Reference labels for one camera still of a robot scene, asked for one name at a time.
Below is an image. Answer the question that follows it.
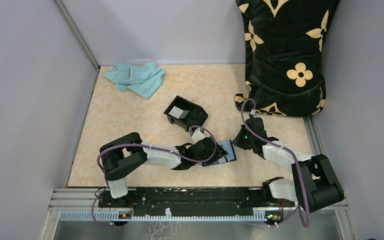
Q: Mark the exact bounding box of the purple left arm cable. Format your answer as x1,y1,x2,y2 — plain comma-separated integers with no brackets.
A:
90,125,218,229

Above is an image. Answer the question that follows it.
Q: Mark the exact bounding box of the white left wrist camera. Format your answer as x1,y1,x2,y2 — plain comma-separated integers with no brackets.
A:
191,128,206,144

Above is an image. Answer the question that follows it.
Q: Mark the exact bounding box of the grey credit card stack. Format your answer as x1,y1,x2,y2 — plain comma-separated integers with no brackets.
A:
168,106,190,119

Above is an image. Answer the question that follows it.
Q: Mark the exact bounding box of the black floral cushion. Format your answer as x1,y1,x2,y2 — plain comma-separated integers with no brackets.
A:
235,0,339,118

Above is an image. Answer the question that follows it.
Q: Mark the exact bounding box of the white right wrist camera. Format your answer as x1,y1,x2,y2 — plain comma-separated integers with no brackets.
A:
248,109,257,118

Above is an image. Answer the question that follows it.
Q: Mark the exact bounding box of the black plastic card box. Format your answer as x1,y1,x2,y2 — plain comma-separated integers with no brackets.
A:
163,95,209,132

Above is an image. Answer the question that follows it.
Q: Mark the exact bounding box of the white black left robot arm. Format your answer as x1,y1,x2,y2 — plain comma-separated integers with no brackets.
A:
97,132,233,207

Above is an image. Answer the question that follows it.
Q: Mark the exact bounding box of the blue leather card holder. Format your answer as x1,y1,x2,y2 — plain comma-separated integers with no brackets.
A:
201,140,237,167

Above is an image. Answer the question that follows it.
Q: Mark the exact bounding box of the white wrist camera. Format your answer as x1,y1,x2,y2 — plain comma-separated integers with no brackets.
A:
191,128,206,144
248,109,257,118

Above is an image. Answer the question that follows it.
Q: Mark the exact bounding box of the light blue cloth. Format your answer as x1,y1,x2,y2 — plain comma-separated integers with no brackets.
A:
103,61,166,99

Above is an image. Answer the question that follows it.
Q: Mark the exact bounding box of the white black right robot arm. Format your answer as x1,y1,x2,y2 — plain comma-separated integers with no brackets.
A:
233,117,345,213

